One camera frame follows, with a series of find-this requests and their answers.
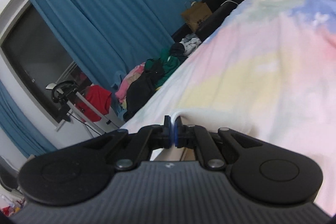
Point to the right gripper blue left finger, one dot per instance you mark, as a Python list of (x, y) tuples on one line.
[(138, 147)]

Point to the pink garment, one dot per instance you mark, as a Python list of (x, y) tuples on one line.
[(132, 76)]

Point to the blue curtain left panel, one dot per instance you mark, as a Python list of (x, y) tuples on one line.
[(19, 129)]

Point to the green garment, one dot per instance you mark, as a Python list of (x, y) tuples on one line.
[(168, 63)]

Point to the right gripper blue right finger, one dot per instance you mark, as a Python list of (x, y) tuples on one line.
[(206, 152)]

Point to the red garment on rack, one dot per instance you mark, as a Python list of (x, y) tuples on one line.
[(99, 98)]

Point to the black garment pile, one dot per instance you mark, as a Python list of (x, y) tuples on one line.
[(142, 89)]

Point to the white sweatshirt with striped trim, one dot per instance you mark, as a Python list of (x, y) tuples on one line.
[(178, 118)]

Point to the cluttered items on dresser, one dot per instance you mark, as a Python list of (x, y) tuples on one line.
[(10, 207)]

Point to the dark window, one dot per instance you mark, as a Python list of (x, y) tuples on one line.
[(39, 59)]

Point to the black armchair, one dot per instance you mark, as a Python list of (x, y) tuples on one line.
[(220, 10)]

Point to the blue curtain panel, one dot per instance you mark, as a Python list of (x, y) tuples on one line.
[(19, 129), (108, 38)]

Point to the pastel tie-dye bed sheet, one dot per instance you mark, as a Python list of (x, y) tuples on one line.
[(268, 71)]

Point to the blue curtain right panel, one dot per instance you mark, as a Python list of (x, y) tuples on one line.
[(108, 38)]

